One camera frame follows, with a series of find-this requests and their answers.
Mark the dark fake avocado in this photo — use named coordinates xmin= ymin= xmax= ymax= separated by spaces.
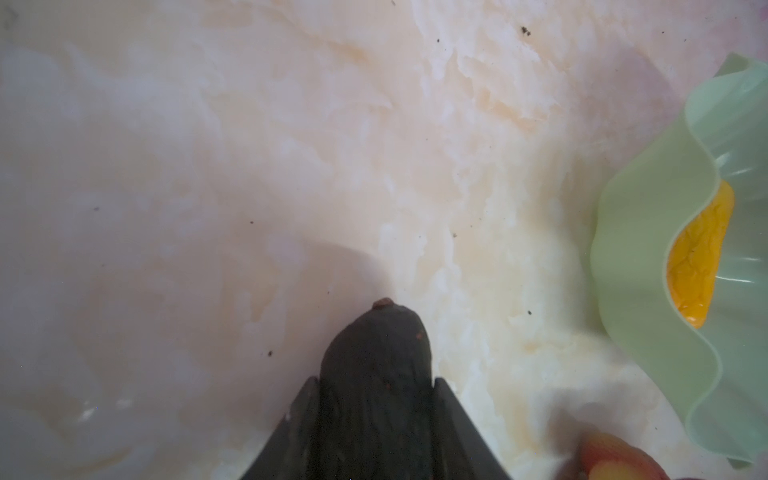
xmin=315 ymin=298 xmax=433 ymax=479

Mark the green scalloped fruit bowl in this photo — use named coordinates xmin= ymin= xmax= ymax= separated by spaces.
xmin=590 ymin=54 xmax=767 ymax=469

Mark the yellow orange fake fruit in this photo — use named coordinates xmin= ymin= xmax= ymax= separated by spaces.
xmin=666 ymin=181 xmax=735 ymax=328

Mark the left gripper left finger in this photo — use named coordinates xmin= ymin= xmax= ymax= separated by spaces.
xmin=240 ymin=377 xmax=320 ymax=480

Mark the red fake peach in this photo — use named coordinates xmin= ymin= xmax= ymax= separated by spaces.
xmin=579 ymin=431 xmax=670 ymax=480

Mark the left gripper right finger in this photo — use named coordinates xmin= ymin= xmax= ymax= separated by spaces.
xmin=431 ymin=378 xmax=510 ymax=480

